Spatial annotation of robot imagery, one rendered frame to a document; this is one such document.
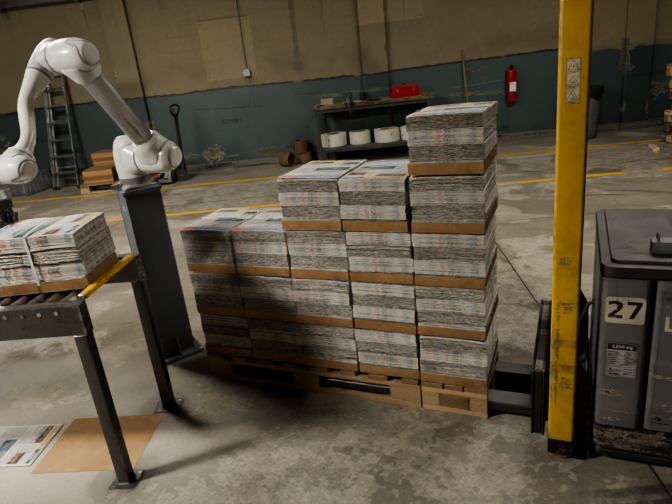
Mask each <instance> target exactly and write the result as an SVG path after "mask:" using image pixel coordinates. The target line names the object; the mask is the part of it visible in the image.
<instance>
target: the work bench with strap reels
mask: <svg viewBox="0 0 672 504"><path fill-rule="evenodd" d="M404 84H408V83H404ZM389 93H390V97H382V98H383V99H380V100H375V101H368V100H354V104H349V106H350V110H359V109H369V108H378V107H387V106H397V105H406V104H415V103H424V108H426V107H430V106H432V100H431V98H433V95H432V94H430V93H429V95H426V96H422V94H421V93H419V85H418V84H408V85H403V84H400V85H399V86H392V87H389ZM344 103H345V102H336V103H335V104H327V105H324V106H321V107H317V106H320V105H321V104H317V105H315V106H314V107H313V108H312V111H314V118H315V127H316V135H317V143H318V152H319V160H320V161H327V160H328V159H326V153H333V152H343V151H353V150H363V149H373V148H383V147H393V146H403V145H407V144H408V143H409V142H407V133H406V132H407V131H406V125H404V126H401V127H400V130H399V127H394V126H393V127H383V128H378V129H374V138H375V139H371V137H370V130H368V129H363V130H354V131H350V132H349V137H350V142H347V136H346V132H330V133H323V124H322V116H321V114H322V113H331V112H341V111H349V106H348V104H346V105H344ZM318 119H319V122H318ZM319 127H320V130H319ZM400 135H401V136H400ZM320 136H321V139H320ZM321 144H322V146H321ZM322 154H323V156H322Z"/></svg>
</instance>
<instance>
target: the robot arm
mask: <svg viewBox="0 0 672 504"><path fill-rule="evenodd" d="M99 62H100V54H99V51H98V49H97V47H96V46H95V45H94V44H93V43H91V42H90V41H88V40H85V39H82V38H76V37H72V38H63V39H58V40H57V39H55V38H47V39H45V40H43V41H42V42H41V43H40V44H39V45H38V46H37V47H36V49H35V50H34V52H33V54H32V56H31V58H30V60H29V62H28V65H27V68H26V71H25V75H24V80H23V83H22V87H21V90H20V94H19V98H18V116H19V124H20V131H21V135H20V139H19V141H18V143H17V144H16V145H15V146H14V147H9V148H8V149H7V150H6V151H5V152H4V153H3V154H2V155H1V154H0V229H2V228H3V227H5V226H7V225H9V224H11V223H14V222H16V221H18V212H14V211H13V209H12V207H13V203H12V200H11V198H9V197H11V196H12V194H11V191H10V187H9V184H23V183H27V182H29V181H31V180H33V179H34V178H35V177H36V176H37V174H38V165H37V163H36V162H35V161H36V159H35V158H34V156H33V151H34V147H35V143H36V125H35V113H34V107H35V103H36V101H37V99H38V97H39V96H40V95H41V93H42V92H43V91H44V90H45V88H46V87H47V86H48V85H49V84H50V82H51V81H52V79H53V78H54V76H58V75H60V74H64V75H66V76H67V77H69V78H70V79H72V80H73V81H75V82H76V83H78V84H80V85H83V86H84V87H85V88H86V89H87V91H88V92H89V93H90V94H91V95H92V96H93V97H94V99H95V100H96V101H97V102H98V103H99V104H100V105H101V107H102V108H103V109H104V110H105V111H106V112H107V113H108V115H109V116H110V117H111V118H112V119H113V120H114V121H115V123H116V124H117V125H118V126H119V127H120V128H121V129H122V131H123V132H124V133H125V134H126V135H123V136H118V137H116V139H115V140H114V144H113V156H114V162H115V166H116V170H117V173H118V175H119V179H120V182H118V183H117V184H114V185H111V186H110V188H111V190H122V191H123V192H128V191H132V190H137V189H141V188H146V187H151V186H156V185H158V182H155V181H152V180H151V177H150V174H149V173H165V172H169V171H172V170H174V169H175V168H177V166H178V165H179V164H180V163H181V161H182V152H181V150H180V148H179V147H178V146H177V145H176V144H175V143H174V142H172V141H169V140H168V139H166V138H165V137H164V136H162V135H161V134H160V133H158V132H157V131H154V130H149V129H148V128H147V126H146V125H145V124H144V123H143V122H142V120H141V119H140V118H139V117H138V116H137V114H136V113H135V112H134V111H133V109H132V108H131V107H130V106H129V105H128V103H127V102H126V101H125V100H124V98H123V97H122V96H121V95H120V94H119V92H118V91H117V90H116V89H115V88H114V86H113V85H112V84H111V83H110V81H109V80H108V79H107V78H106V77H105V75H104V74H103V73H102V72H101V65H100V63H99Z"/></svg>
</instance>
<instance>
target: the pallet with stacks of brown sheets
mask: <svg viewBox="0 0 672 504"><path fill-rule="evenodd" d="M91 158H92V161H93V164H94V167H90V168H88V169H85V170H83V171H81V172H82V175H83V180H84V184H82V185H80V190H81V194H82V195H84V194H94V193H104V192H114V190H111V189H109V190H99V191H93V190H95V189H96V187H98V186H100V185H107V184H112V185H114V184H117V183H118V182H120V179H119V175H118V173H117V170H116V166H115V162H114V156H113V149H106V150H100V151H97V152H94V153H91ZM149 174H150V177H151V180H152V181H155V182H157V179H160V178H164V175H165V173H149Z"/></svg>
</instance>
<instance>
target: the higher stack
mask: <svg viewBox="0 0 672 504"><path fill-rule="evenodd" d="M497 105H498V103H497V101H492V102H473V103H460V104H448V105H438V106H430V107H426V108H424V109H422V110H416V112H415V113H412V114H410V115H408V116H407V117H406V131H407V132H406V133H407V142H409V143H408V144H407V146H409V147H408V148H409V158H410V161H409V162H408V164H436V163H466V162H484V161H485V159H486V158H487V157H488V156H489V154H490V153H491V151H492V150H493V149H494V148H495V147H496V143H497V137H496V136H497V135H496V133H497V131H496V128H497V123H496V119H497V116H496V114H497V112H498V109H497ZM417 111H420V112H417ZM496 161H497V160H496V157H495V158H494V159H493V161H492V162H491V164H490V165H489V167H488V168H487V170H486V171H485V173H484V174H447V175H411V177H410V178H409V181H410V183H409V185H410V189H409V191H410V201H411V204H410V206H412V207H411V209H412V216H413V217H412V222H434V223H484V228H485V221H486V220H487V218H488V216H489V214H490V211H491V213H492V207H493V205H494V204H495V202H496V200H497V196H498V191H497V190H498V186H497V183H498V182H497V178H496V176H497V175H496V173H497V172H496V171H497V170H496V167H497V165H496V164H497V162H496ZM496 224H497V221H496V213H494V215H493V217H492V220H491V222H490V224H489V226H488V228H487V230H486V232H485V234H465V233H414V232H413V234H412V242H413V243H412V244H413V245H412V246H414V249H413V250H414V262H415V263H414V271H415V276H432V277H451V278H467V279H483V280H485V287H486V289H469V288H454V287H438V286H422V285H416V286H415V290H416V304H417V305H416V306H417V313H418V320H419V322H418V325H420V326H431V327H441V328H451V329H462V330H473V331H485V332H486V330H487V327H488V324H489V321H490V318H491V314H493V308H494V305H495V303H496V299H497V296H498V292H499V290H498V289H499V285H498V280H497V278H498V277H497V261H498V260H497V259H496V260H495V263H494V266H493V269H492V271H491V274H490V277H489V280H488V283H487V286H486V277H487V274H488V271H489V268H490V265H492V259H493V257H494V255H495V252H496V246H495V235H496V233H497V229H496V227H497V225H496ZM497 309H498V308H496V311H495V314H494V317H493V320H492V323H491V326H490V330H489V333H488V336H487V339H486V341H483V340H472V339H462V338H452V337H442V336H431V335H420V337H419V338H420V354H421V358H420V368H421V372H422V373H431V374H439V375H447V376H454V377H462V378H469V379H477V380H485V381H487V378H488V374H489V370H490V367H491V362H492V358H493V354H494V351H495V348H496V344H497V338H498V314H497V311H498V310H497ZM498 350H499V347H498V346H497V350H496V354H495V358H494V362H493V367H492V371H491V375H490V379H489V383H488V387H487V389H482V388H474V387H467V386H465V387H464V386H459V385H451V384H445V385H444V383H436V382H429V381H421V390H422V402H423V404H422V406H423V408H426V409H433V410H439V411H446V412H452V413H458V414H465V415H471V416H478V417H484V418H488V414H489V413H488V389H495V362H496V361H498V355H499V351H498Z"/></svg>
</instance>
